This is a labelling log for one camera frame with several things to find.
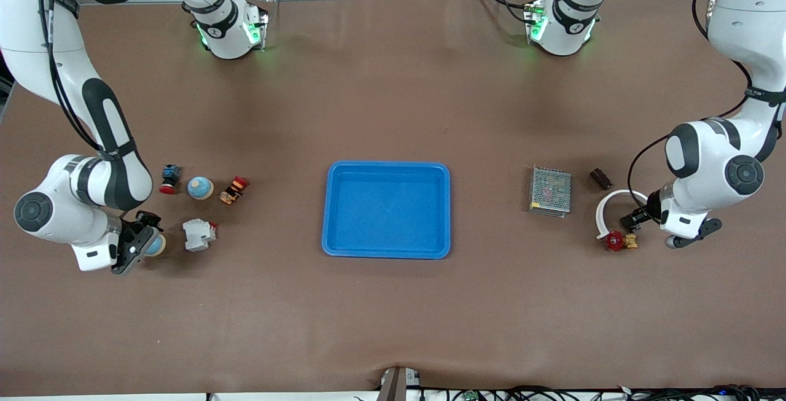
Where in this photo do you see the blue plastic tray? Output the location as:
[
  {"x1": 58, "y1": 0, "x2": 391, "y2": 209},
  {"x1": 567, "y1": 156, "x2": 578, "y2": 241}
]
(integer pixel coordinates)
[{"x1": 321, "y1": 160, "x2": 452, "y2": 260}]

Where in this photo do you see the white curved plastic arc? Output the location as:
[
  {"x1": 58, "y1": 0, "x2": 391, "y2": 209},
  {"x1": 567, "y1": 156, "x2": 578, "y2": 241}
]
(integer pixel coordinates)
[{"x1": 594, "y1": 189, "x2": 650, "y2": 239}]

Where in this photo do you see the red push button blue body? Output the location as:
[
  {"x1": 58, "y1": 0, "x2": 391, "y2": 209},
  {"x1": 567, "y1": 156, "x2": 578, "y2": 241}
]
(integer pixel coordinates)
[{"x1": 158, "y1": 164, "x2": 183, "y2": 195}]

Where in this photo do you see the white circuit breaker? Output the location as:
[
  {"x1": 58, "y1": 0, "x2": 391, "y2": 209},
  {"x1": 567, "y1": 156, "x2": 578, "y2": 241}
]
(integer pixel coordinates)
[{"x1": 182, "y1": 219, "x2": 219, "y2": 252}]

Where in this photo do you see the metal mesh power supply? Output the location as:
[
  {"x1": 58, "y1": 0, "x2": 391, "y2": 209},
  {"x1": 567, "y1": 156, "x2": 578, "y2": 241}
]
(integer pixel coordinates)
[{"x1": 528, "y1": 166, "x2": 573, "y2": 219}]

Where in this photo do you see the red handle brass valve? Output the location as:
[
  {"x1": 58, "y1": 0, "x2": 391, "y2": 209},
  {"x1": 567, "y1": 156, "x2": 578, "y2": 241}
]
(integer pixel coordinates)
[{"x1": 605, "y1": 231, "x2": 639, "y2": 252}]

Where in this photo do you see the red yellow selector switch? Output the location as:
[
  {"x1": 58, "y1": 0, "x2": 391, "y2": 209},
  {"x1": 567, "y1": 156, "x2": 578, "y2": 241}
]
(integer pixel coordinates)
[{"x1": 220, "y1": 176, "x2": 250, "y2": 205}]

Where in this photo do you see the black cable bundle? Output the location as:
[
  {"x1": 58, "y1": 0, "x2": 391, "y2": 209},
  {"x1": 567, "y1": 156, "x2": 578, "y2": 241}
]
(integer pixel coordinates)
[{"x1": 353, "y1": 384, "x2": 786, "y2": 401}]

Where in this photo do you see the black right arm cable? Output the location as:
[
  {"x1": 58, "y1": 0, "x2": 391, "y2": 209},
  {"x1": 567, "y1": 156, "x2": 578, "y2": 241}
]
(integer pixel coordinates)
[{"x1": 37, "y1": 0, "x2": 105, "y2": 151}]

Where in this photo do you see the black left base cable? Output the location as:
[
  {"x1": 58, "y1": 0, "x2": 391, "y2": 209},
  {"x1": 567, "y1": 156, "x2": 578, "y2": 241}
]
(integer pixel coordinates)
[{"x1": 472, "y1": 0, "x2": 541, "y2": 26}]

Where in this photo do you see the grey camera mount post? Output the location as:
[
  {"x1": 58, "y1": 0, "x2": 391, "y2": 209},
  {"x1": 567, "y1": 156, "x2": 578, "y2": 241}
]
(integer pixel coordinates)
[{"x1": 376, "y1": 365, "x2": 423, "y2": 401}]

